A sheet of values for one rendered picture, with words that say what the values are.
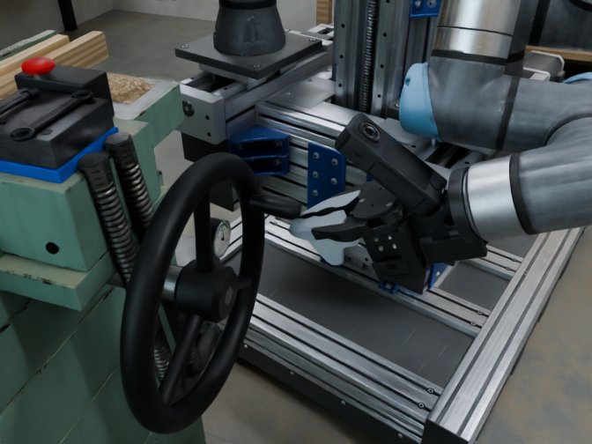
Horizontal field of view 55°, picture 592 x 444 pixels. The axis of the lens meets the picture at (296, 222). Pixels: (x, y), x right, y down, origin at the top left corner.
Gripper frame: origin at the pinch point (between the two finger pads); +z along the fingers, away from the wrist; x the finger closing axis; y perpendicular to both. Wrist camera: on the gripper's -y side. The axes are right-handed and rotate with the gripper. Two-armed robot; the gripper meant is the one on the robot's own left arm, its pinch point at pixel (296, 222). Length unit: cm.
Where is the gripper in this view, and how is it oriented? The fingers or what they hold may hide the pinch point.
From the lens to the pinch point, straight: 64.4
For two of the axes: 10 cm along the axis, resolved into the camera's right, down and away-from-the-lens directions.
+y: 4.5, 7.9, 4.1
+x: 3.8, -5.8, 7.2
